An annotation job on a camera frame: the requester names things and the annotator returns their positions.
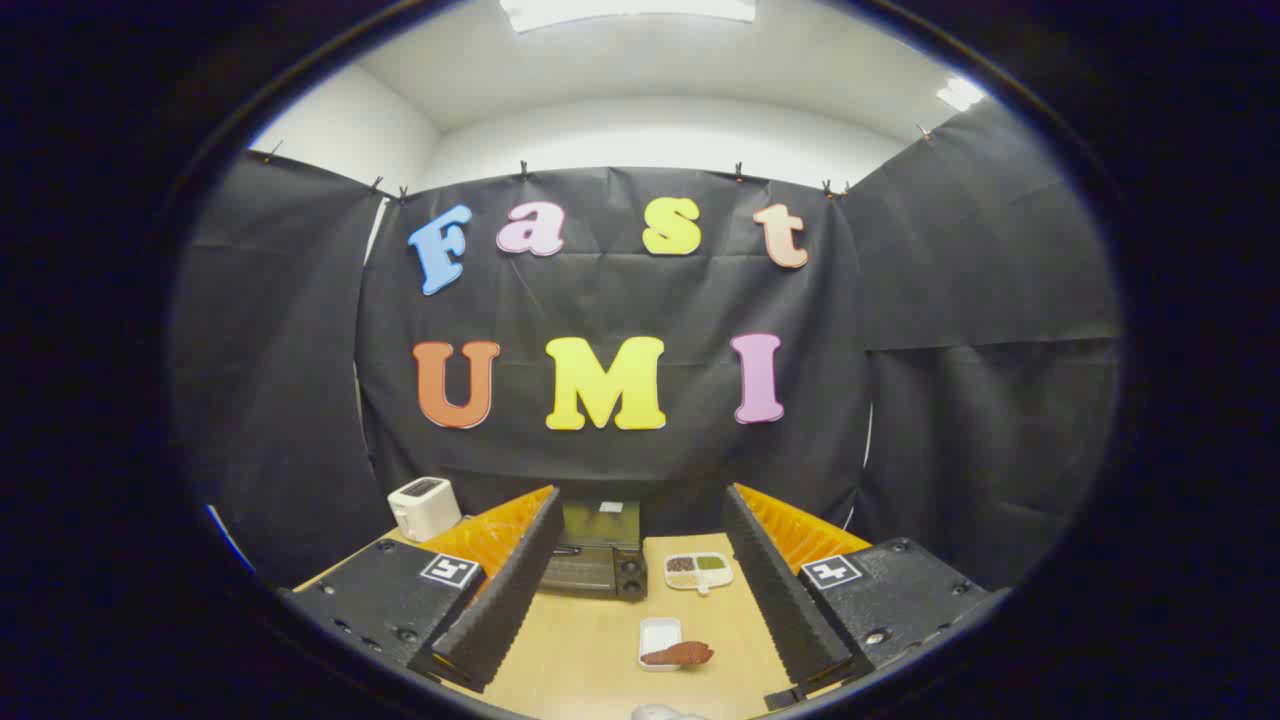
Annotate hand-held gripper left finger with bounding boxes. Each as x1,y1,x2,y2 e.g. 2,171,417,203
283,485,564,694

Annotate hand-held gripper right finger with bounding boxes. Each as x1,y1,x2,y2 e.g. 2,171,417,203
722,483,991,713

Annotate black toaster oven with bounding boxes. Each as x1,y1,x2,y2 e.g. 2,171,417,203
537,498,649,602

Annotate white bread toaster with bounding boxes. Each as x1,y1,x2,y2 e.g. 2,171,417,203
387,477,463,543

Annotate white divided dish with beans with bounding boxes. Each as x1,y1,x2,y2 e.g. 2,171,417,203
664,552,735,597

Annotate white rectangular tray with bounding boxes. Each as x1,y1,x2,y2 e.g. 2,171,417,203
638,617,684,672

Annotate row of small cloth clips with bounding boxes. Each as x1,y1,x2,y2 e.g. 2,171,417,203
262,122,933,201

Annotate large ceiling light panel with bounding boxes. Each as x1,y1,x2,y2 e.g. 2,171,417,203
500,0,758,33

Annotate reddish brown meat piece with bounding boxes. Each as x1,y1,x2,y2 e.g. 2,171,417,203
640,641,716,668

